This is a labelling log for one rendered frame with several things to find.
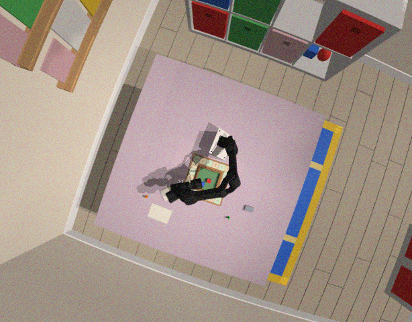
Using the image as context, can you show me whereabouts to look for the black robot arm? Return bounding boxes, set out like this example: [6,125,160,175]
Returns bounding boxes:
[165,136,241,206]

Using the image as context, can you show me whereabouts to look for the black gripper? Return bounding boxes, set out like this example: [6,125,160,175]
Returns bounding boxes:
[170,178,203,190]

